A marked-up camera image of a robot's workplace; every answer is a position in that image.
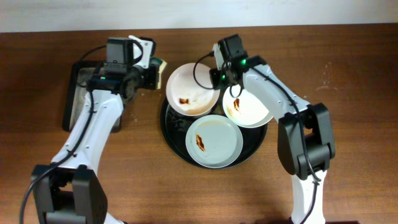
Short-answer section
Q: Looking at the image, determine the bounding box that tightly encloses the green and yellow sponge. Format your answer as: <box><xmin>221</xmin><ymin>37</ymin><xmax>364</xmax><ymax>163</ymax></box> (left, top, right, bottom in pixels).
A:
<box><xmin>150</xmin><ymin>57</ymin><xmax>167</xmax><ymax>90</ymax></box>

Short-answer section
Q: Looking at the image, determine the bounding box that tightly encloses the white plate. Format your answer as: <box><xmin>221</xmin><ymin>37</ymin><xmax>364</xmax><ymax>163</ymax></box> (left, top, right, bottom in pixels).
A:
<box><xmin>222</xmin><ymin>85</ymin><xmax>273</xmax><ymax>128</ymax></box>

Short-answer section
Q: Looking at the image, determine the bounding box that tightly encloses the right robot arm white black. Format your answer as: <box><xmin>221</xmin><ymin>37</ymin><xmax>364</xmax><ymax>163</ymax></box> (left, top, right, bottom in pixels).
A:
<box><xmin>210</xmin><ymin>34</ymin><xmax>335</xmax><ymax>223</ymax></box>

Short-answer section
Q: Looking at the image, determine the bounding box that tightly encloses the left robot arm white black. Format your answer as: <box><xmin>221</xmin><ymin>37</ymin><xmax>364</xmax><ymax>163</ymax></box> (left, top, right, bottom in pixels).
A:
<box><xmin>28</xmin><ymin>58</ymin><xmax>167</xmax><ymax>223</ymax></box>

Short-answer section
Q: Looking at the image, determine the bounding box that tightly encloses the black rectangular soapy water tray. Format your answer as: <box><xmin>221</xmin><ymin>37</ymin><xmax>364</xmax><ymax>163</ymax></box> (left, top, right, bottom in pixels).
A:
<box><xmin>62</xmin><ymin>60</ymin><xmax>123</xmax><ymax>132</ymax></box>

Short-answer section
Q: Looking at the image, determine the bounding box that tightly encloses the light blue plate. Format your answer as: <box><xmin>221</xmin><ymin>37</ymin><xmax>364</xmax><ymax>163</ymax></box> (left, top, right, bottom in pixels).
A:
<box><xmin>185</xmin><ymin>114</ymin><xmax>243</xmax><ymax>169</ymax></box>

